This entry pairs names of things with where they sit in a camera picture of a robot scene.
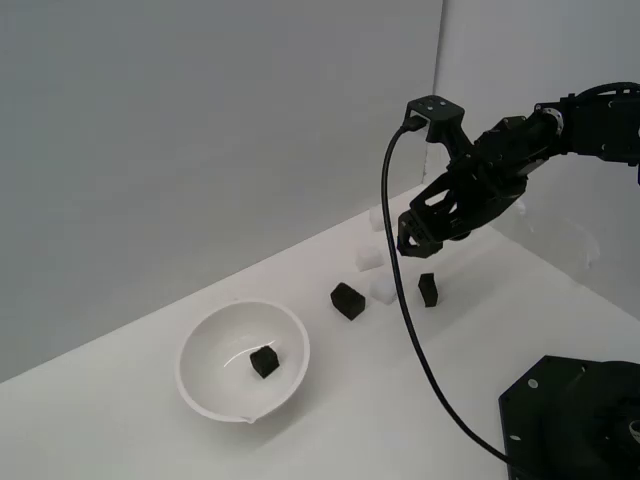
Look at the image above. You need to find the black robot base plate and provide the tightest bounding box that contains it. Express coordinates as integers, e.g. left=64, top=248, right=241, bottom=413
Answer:
left=498, top=354, right=640, bottom=480

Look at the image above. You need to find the black foam cube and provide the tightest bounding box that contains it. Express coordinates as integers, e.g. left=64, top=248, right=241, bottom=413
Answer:
left=329, top=282, right=367, bottom=321
left=417, top=272, right=442, bottom=309
left=249, top=344, right=281, bottom=381

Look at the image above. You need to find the black camera cable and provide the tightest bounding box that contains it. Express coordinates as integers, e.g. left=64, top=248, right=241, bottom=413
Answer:
left=380, top=117, right=539, bottom=480

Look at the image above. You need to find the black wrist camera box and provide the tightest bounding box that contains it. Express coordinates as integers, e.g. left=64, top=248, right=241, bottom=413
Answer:
left=405, top=94, right=466, bottom=145

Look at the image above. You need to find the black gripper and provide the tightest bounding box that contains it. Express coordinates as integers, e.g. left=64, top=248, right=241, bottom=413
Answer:
left=397, top=111, right=562, bottom=258

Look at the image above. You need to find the white bowl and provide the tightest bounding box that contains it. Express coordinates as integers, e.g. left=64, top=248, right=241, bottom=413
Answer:
left=175, top=298, right=311, bottom=425

